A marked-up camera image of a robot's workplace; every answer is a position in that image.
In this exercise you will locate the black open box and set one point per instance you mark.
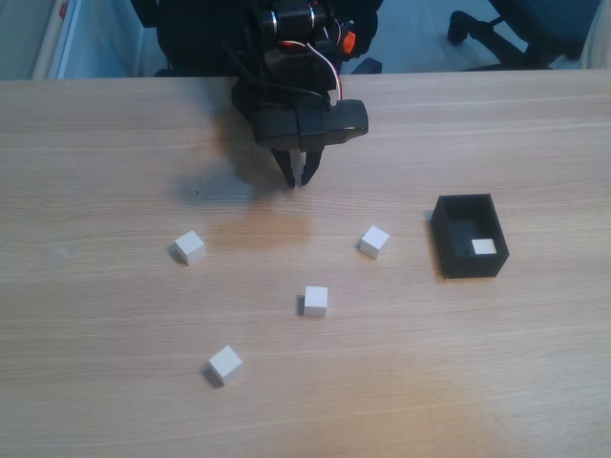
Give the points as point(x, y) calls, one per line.
point(470, 267)

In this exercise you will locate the white cube block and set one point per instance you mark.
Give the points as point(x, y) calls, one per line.
point(374, 241)
point(484, 246)
point(224, 363)
point(316, 300)
point(190, 245)

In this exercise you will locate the white board panel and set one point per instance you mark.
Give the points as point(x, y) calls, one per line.
point(86, 38)

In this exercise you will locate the black oval camera box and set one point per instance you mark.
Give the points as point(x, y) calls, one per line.
point(334, 121)

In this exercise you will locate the blue office chair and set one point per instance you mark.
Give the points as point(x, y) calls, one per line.
point(539, 24)

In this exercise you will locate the pale beige fabric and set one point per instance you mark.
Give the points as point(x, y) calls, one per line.
point(597, 43)

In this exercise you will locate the orange plastic clip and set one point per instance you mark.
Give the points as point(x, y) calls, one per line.
point(348, 42)

